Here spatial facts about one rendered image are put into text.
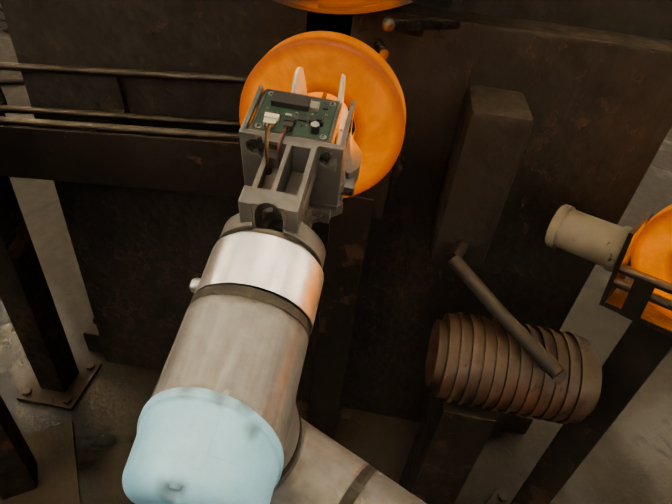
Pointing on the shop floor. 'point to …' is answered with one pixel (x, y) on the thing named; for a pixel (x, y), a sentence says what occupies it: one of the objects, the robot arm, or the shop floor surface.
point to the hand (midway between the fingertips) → (324, 101)
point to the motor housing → (490, 395)
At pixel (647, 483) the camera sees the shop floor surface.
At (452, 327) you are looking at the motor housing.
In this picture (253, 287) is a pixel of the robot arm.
